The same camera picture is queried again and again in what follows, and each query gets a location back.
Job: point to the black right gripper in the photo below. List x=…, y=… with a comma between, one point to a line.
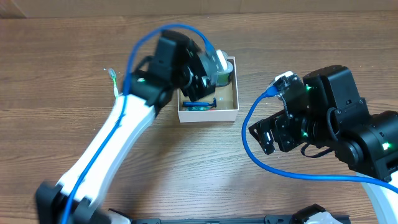
x=290, y=139

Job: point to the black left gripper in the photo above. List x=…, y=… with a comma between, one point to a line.
x=198, y=85

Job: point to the blue disposable razor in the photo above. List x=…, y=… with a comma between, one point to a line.
x=200, y=104

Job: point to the clear soap pump bottle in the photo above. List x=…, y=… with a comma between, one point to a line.
x=224, y=78

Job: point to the teal toothpaste tube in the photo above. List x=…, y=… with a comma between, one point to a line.
x=199, y=108

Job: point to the green toothbrush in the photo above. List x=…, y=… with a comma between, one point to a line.
x=112, y=75

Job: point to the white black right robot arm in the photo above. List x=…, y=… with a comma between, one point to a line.
x=324, y=109

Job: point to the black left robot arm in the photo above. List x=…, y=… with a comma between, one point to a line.
x=161, y=62

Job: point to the pink open box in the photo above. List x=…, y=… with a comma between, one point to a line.
x=227, y=100

